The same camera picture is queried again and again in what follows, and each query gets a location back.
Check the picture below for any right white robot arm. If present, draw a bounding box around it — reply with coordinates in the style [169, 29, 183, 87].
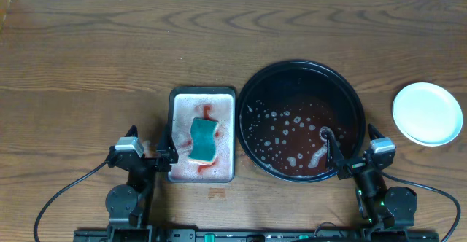
[320, 125, 417, 241]

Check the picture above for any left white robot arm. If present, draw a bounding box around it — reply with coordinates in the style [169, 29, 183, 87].
[105, 125, 178, 241]

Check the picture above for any green yellow sponge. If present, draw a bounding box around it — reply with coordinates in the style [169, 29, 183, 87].
[188, 118, 217, 165]

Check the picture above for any light blue plate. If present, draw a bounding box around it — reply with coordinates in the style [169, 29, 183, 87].
[392, 82, 463, 147]

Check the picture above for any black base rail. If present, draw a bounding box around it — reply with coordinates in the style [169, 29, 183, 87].
[73, 228, 439, 242]

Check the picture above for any rectangular soapy metal tray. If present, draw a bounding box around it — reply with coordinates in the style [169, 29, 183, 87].
[167, 87, 236, 183]

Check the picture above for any round black tray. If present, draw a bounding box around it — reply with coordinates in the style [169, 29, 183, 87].
[236, 60, 366, 182]

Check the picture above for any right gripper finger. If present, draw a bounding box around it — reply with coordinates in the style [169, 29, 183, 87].
[323, 130, 344, 168]
[368, 123, 385, 140]

